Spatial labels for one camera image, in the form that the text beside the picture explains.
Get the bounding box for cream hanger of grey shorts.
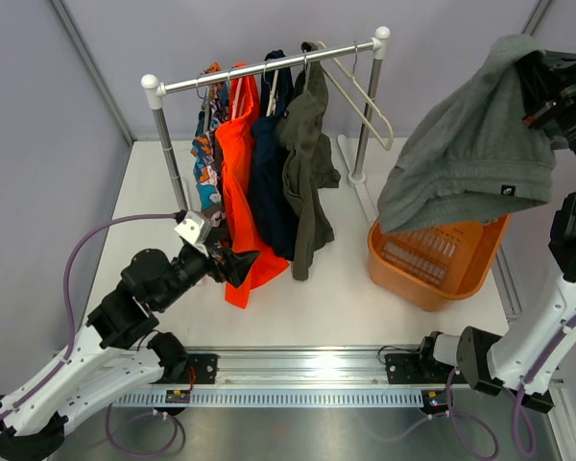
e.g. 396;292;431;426
316;36;395;152

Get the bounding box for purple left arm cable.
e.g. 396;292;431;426
0;213;188;455

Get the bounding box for bright orange shorts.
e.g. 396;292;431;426
216;75;288;309

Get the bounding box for silver clothes rack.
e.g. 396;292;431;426
140;26;391;222

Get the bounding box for hanger of orange shorts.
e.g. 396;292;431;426
228;76;244;120

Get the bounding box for aluminium mounting rail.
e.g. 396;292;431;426
95;346;565;388

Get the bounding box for grey shorts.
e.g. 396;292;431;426
377;35;556;233

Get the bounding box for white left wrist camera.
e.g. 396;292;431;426
174;210;212;256

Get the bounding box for colourful patterned shorts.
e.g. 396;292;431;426
191;82;229;252

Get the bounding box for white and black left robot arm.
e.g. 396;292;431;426
0;244;259;460

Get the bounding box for hanger of navy shorts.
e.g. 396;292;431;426
262;61;279;117

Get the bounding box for olive green shorts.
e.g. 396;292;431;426
276;61;341;281

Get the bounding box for slotted white cable duct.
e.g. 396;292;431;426
114;389;423;408

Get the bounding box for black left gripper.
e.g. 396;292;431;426
155;228;259;311

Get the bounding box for orange plastic basket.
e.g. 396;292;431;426
367;215;510;312

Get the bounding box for navy blue shorts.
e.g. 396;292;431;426
248;67;298;261

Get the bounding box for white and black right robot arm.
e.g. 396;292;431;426
377;35;576;412

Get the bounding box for beige hanger of olive shorts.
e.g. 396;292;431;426
296;41;318;94

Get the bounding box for hanger of patterned shorts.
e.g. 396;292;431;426
195;87;210;133

